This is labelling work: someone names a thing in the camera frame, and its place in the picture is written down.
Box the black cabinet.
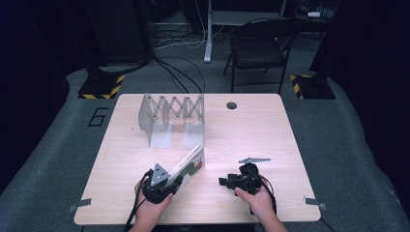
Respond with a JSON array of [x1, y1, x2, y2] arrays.
[[82, 0, 153, 66]]

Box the white desk leg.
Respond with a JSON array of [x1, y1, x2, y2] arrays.
[[203, 0, 215, 64]]

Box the black folding chair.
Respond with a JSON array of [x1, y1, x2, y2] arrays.
[[222, 16, 304, 96]]

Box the person's left hand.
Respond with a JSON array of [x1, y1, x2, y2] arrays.
[[132, 179, 175, 227]]

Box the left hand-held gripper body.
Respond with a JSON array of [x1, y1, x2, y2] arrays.
[[141, 162, 179, 205]]

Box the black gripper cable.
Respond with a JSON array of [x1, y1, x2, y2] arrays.
[[249, 173, 278, 217], [123, 169, 153, 232]]

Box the person's right hand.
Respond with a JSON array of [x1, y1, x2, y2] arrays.
[[233, 179, 278, 218]]

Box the white floor cables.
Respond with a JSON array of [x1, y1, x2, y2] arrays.
[[154, 0, 227, 50]]

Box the black striped stand base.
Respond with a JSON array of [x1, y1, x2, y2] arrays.
[[77, 71, 126, 101], [288, 72, 337, 101]]

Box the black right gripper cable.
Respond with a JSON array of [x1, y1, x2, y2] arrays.
[[249, 173, 278, 217]]

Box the grey desk top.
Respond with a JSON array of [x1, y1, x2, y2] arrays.
[[211, 9, 288, 27]]

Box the black floor cables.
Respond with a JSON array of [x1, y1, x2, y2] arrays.
[[150, 55, 207, 95]]

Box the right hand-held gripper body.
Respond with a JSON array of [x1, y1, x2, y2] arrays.
[[235, 157, 273, 196]]

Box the grey expandable metal book rack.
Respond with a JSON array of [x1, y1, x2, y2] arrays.
[[137, 93, 206, 151]]

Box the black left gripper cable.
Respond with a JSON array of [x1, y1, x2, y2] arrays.
[[123, 169, 153, 232]]

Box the white caterpillar picture book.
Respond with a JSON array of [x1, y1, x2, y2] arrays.
[[165, 144, 206, 191]]

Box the grey table edge bracket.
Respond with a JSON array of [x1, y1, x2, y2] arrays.
[[303, 196, 328, 211], [67, 197, 93, 215]]

